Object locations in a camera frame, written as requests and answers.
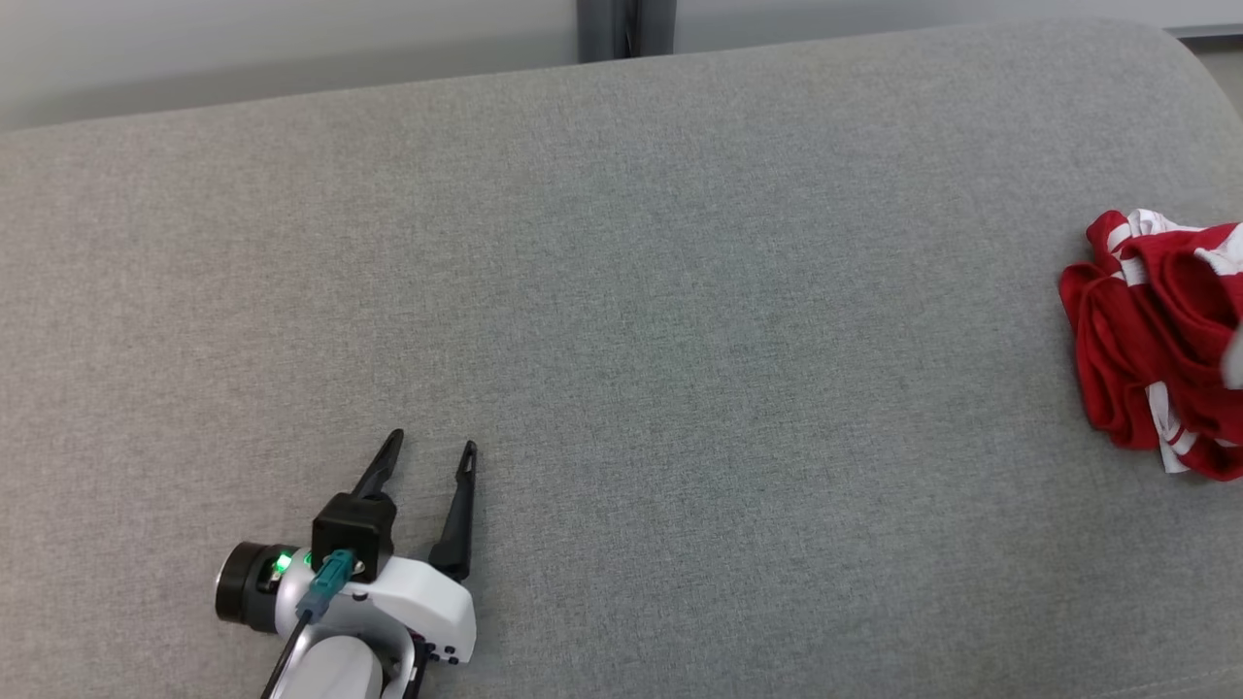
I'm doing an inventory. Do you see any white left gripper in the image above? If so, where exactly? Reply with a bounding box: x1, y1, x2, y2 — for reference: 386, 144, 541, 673
277, 428, 479, 668

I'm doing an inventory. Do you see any left camera cable teal connector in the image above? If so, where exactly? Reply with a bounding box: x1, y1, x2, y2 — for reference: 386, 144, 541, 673
259, 549, 356, 699

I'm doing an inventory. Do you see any grey post with two cylinders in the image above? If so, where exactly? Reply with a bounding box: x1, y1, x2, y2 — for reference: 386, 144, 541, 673
577, 0, 679, 65

